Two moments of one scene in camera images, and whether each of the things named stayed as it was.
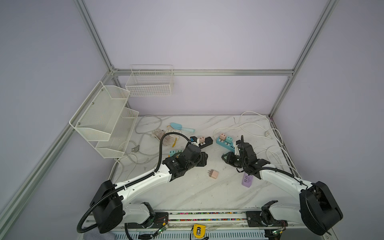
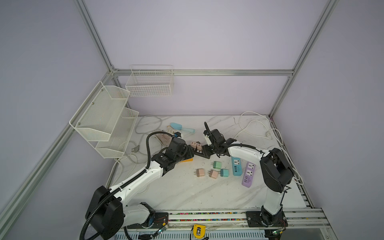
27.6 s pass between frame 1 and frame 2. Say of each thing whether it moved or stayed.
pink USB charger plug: stayed
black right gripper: moved
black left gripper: moved
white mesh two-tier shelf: stayed
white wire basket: stayed
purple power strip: stayed
